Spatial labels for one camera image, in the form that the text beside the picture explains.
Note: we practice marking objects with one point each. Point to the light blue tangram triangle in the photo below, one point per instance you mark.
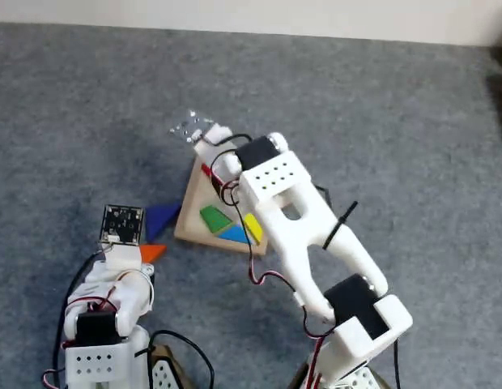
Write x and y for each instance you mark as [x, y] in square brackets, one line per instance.
[236, 235]

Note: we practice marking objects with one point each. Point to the red tangram piece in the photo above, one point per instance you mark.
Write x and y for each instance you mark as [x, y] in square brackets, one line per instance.
[206, 169]

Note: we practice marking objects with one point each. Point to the green tangram piece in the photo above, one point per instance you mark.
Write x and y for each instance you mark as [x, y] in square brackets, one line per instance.
[213, 219]

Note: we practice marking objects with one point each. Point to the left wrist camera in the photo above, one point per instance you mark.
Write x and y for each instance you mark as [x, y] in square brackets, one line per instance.
[122, 223]

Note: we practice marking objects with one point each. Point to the orange tangram triangle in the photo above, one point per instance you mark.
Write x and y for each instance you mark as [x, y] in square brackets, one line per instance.
[151, 252]

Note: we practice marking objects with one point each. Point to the square wooden tray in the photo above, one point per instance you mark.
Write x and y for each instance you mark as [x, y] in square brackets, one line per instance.
[194, 215]

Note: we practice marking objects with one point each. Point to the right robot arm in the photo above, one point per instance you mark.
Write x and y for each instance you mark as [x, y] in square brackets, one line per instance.
[299, 227]

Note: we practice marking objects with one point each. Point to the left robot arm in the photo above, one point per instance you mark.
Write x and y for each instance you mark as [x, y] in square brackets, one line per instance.
[129, 297]

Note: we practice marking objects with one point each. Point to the yellow tangram piece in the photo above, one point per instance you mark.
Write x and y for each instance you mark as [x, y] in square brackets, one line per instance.
[254, 227]

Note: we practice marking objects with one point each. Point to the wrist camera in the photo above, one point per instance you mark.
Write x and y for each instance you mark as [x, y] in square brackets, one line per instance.
[122, 223]
[190, 125]

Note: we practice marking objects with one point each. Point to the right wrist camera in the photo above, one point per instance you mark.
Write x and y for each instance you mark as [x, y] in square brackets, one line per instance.
[190, 125]

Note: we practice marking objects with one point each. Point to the dark blue tangram triangle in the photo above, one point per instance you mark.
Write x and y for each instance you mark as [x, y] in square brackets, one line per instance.
[160, 221]

